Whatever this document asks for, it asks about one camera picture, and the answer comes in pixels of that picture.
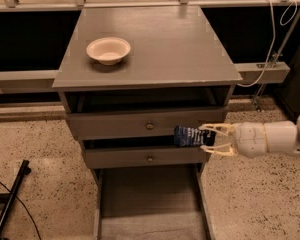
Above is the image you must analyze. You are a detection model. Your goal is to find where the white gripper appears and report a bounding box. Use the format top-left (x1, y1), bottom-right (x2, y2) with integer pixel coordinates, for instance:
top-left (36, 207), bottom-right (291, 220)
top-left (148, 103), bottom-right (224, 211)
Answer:
top-left (198, 122), bottom-right (267, 158)

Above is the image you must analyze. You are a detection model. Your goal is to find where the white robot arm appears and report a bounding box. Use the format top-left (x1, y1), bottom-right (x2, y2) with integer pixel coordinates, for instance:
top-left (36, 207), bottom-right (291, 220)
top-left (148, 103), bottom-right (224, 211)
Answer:
top-left (199, 115), bottom-right (300, 158)

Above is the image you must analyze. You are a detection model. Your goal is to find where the grey middle drawer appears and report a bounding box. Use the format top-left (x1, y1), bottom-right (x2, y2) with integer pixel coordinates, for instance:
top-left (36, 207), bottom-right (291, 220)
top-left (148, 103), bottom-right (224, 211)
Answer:
top-left (84, 146), bottom-right (210, 169)

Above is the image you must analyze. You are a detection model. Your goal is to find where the grey wooden drawer cabinet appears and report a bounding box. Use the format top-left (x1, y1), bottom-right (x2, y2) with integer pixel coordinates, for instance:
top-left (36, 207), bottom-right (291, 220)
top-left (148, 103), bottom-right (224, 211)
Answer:
top-left (53, 6), bottom-right (241, 179)

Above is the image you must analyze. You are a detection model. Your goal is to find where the brass top drawer knob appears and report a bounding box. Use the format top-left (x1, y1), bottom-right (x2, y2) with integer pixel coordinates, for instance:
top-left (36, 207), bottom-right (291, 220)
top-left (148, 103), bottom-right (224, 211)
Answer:
top-left (146, 121), bottom-right (154, 130)

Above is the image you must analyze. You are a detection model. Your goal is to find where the brass drawer knob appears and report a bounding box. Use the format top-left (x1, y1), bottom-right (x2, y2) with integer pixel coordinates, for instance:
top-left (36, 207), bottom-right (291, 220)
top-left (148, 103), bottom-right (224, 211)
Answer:
top-left (147, 155), bottom-right (154, 162)
top-left (146, 121), bottom-right (154, 130)

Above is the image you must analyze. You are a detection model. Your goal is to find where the brass middle drawer knob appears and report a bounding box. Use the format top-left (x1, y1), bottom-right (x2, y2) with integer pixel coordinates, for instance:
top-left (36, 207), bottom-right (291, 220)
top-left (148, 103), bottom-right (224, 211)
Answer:
top-left (147, 155), bottom-right (154, 162)

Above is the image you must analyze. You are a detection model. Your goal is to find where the grey top drawer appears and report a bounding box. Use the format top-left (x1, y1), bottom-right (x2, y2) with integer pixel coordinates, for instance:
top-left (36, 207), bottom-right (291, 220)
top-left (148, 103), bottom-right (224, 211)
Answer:
top-left (67, 106), bottom-right (228, 140)

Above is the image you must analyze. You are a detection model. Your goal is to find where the grey open bottom drawer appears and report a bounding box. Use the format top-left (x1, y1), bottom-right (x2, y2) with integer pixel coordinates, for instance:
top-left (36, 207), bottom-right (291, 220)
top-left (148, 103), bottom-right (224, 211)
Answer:
top-left (93, 164), bottom-right (216, 240)

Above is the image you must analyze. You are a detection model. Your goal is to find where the dark cabinet at right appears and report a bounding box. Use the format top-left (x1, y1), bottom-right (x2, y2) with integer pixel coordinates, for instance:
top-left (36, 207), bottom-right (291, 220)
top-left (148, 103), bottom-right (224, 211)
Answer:
top-left (275, 45), bottom-right (300, 121)

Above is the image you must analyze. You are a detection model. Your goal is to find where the diagonal metal strut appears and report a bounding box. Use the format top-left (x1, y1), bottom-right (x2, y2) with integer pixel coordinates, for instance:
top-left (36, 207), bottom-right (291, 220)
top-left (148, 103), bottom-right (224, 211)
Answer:
top-left (252, 9), bottom-right (300, 112)

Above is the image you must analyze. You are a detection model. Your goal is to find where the beige paper bowl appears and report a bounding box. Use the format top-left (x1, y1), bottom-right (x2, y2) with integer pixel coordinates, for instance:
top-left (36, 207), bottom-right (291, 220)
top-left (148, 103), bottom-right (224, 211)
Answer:
top-left (86, 37), bottom-right (131, 65)

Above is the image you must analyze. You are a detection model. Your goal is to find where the black metal stand leg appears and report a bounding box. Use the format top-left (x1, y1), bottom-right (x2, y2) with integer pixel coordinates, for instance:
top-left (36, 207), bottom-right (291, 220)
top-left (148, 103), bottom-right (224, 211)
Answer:
top-left (0, 160), bottom-right (31, 240)

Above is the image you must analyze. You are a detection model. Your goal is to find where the grey metal frame rail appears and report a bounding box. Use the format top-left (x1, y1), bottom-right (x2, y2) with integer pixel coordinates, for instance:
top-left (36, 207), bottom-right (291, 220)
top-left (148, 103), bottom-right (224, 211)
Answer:
top-left (0, 0), bottom-right (300, 93)

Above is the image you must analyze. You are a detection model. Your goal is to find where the white cable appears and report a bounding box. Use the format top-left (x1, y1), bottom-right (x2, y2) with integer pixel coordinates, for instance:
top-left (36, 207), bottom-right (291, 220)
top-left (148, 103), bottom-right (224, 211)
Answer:
top-left (236, 0), bottom-right (278, 88)

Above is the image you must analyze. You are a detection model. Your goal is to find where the thin black cable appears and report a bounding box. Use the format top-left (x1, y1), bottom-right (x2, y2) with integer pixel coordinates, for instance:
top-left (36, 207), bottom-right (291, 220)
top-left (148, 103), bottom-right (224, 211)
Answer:
top-left (0, 172), bottom-right (42, 240)

